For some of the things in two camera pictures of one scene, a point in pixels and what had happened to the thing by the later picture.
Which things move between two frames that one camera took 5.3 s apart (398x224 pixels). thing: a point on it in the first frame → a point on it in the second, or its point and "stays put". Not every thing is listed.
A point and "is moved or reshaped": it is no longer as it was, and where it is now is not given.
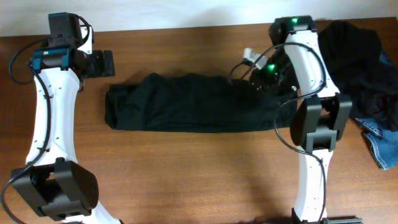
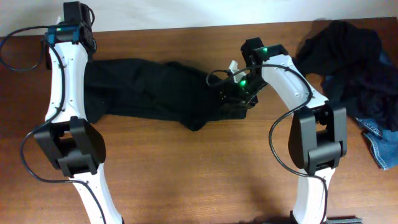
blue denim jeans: (384, 143) stays put
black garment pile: (364, 70) stays put
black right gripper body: (272, 76) → (244, 91)
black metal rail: (343, 221) stays put
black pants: (188, 103) is moved or reshaped
